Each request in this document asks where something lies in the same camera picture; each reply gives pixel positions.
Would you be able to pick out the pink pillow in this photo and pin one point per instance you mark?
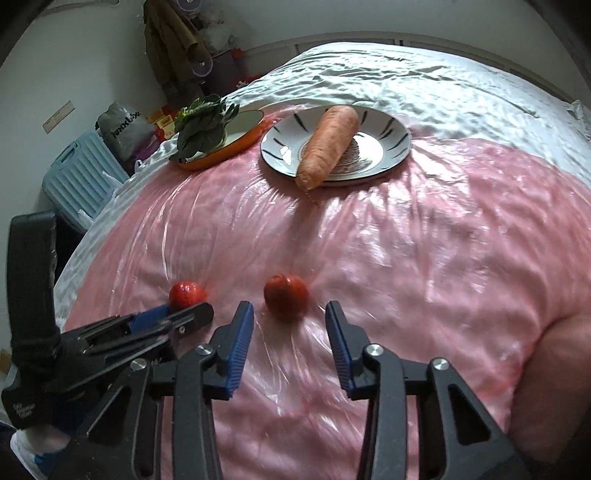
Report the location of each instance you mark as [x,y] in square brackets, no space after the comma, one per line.
[554,378]

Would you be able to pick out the carrot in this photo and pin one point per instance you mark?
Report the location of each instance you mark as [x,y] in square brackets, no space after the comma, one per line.
[328,145]

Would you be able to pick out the clear plastic bag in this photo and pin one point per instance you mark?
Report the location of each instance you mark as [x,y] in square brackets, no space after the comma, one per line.
[581,110]

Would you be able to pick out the white plate with black stripes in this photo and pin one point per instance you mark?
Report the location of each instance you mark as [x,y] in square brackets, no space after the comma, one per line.
[383,138]

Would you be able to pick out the purple storage bin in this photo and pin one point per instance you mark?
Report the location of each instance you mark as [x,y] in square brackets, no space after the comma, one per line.
[226,71]

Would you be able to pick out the hanging brown coat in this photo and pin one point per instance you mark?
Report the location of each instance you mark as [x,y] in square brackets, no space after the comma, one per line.
[168,46]

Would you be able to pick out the leafy green vegetable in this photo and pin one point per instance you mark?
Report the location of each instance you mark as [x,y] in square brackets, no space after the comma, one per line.
[203,127]

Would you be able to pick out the grey plastic bag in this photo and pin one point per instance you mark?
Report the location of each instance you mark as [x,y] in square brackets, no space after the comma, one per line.
[122,127]

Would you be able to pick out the red and yellow boxes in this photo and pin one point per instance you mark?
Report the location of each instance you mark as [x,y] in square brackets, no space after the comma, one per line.
[161,121]

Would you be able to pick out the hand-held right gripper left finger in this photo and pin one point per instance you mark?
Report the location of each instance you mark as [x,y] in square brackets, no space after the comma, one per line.
[240,350]

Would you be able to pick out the red apple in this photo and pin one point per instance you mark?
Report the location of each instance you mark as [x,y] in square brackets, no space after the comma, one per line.
[184,293]
[286,297]

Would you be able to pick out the light blue suitcase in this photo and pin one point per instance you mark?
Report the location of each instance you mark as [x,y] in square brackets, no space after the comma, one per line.
[78,177]

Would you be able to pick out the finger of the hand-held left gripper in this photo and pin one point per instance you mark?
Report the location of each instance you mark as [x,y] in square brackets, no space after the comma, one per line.
[194,316]
[147,316]

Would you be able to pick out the orange oval dish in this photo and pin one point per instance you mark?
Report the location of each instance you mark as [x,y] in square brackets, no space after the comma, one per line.
[244,124]

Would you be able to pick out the person's left hand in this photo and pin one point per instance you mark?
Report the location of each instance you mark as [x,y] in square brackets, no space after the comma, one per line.
[41,438]

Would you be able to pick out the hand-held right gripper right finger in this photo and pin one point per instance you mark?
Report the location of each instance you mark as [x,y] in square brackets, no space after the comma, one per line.
[340,353]

